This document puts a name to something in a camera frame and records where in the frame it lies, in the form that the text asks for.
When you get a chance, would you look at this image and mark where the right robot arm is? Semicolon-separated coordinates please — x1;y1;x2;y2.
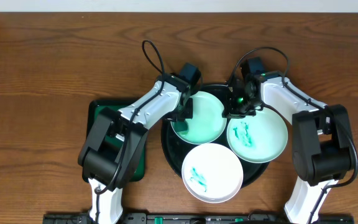
223;72;358;223

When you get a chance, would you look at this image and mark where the light green plate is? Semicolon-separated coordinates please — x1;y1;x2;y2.
226;108;288;163
174;91;227;144

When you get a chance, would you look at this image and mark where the dark green sponge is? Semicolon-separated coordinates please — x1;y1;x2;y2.
173;121;189;134

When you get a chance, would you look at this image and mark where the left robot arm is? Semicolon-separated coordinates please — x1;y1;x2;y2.
78;73;200;223

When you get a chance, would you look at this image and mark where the rectangular green tray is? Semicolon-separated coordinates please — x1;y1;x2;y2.
86;98;145;182

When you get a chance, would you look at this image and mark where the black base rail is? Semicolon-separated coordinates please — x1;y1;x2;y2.
42;212;354;224

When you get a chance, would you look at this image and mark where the white plate front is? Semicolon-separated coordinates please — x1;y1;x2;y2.
181;143;244;203

